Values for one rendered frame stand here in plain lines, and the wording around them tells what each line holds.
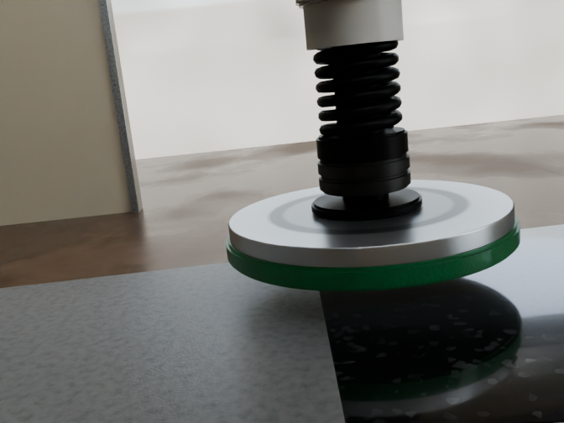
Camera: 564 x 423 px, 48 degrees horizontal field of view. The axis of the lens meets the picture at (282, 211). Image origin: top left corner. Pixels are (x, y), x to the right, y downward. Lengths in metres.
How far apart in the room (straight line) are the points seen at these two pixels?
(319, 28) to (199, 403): 0.26
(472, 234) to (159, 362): 0.21
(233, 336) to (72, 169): 4.99
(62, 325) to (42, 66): 4.92
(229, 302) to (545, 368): 0.23
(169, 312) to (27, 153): 5.02
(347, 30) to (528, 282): 0.22
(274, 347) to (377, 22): 0.22
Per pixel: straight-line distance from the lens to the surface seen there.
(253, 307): 0.46
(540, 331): 0.41
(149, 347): 0.43
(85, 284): 0.58
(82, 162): 5.36
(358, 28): 0.44
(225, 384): 0.36
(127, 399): 0.37
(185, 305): 0.49
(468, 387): 0.35
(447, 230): 0.41
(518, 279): 0.50
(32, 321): 0.52
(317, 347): 0.39
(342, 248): 0.39
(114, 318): 0.49
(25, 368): 0.44
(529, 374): 0.36
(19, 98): 5.45
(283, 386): 0.35
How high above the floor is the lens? 1.03
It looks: 13 degrees down
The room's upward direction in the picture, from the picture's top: 6 degrees counter-clockwise
